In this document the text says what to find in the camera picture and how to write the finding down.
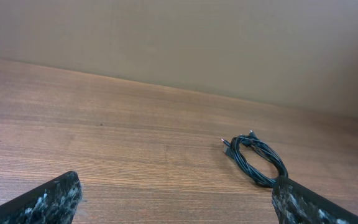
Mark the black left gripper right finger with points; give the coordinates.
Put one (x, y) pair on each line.
(295, 204)

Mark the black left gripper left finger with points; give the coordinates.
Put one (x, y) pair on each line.
(55, 201)

